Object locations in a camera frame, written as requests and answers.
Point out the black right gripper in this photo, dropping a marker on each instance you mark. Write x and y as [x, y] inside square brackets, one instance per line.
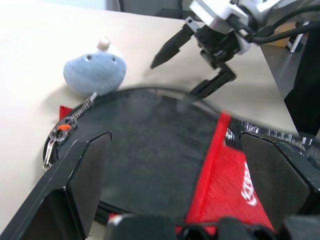
[217, 42]

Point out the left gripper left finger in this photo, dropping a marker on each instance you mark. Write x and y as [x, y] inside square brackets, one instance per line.
[50, 195]

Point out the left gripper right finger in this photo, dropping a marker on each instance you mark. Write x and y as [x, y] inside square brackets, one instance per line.
[280, 180]

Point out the black zip pouch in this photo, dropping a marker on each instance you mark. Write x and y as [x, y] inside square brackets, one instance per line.
[225, 187]

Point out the black rubber table tennis paddle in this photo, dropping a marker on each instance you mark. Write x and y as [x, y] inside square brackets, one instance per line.
[160, 150]

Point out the black upright panel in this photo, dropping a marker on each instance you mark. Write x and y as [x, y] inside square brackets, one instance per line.
[307, 87]

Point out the white ball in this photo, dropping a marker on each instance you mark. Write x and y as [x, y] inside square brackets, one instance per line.
[95, 72]

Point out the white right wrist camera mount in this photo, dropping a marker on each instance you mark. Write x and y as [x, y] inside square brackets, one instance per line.
[217, 12]

